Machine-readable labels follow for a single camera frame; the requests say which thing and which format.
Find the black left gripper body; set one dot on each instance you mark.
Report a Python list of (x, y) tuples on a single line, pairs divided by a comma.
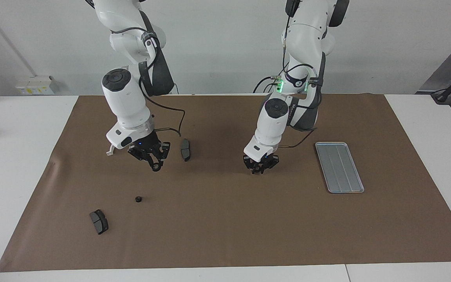
[(262, 159)]

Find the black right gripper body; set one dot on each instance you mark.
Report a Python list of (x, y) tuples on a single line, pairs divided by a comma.
[(145, 143)]

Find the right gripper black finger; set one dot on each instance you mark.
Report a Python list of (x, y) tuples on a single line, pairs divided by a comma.
[(165, 150), (141, 154)]

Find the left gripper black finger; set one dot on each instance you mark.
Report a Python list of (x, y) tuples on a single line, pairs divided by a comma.
[(272, 162), (250, 163)]

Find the small black bearing gear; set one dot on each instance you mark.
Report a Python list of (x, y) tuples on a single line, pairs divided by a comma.
[(138, 199)]

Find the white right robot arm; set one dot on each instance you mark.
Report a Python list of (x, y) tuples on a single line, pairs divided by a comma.
[(125, 98)]

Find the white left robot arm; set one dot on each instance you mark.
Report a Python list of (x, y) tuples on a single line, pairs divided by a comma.
[(274, 125)]

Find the silver ribbed metal tray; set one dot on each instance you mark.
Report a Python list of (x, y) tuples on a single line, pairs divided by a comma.
[(339, 168)]

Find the long slim grey brake pad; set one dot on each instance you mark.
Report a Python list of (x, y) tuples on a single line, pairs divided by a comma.
[(185, 149)]

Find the brown paper table mat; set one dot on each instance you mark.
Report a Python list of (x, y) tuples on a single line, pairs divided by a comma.
[(229, 219)]

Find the short wide grey brake pad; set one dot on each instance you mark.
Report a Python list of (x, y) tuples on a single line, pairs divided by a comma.
[(99, 222)]

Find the white curved plastic bracket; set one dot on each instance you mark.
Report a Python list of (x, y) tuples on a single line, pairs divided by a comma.
[(110, 152)]

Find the white wall socket box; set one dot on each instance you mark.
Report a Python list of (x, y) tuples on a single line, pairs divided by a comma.
[(33, 86)]

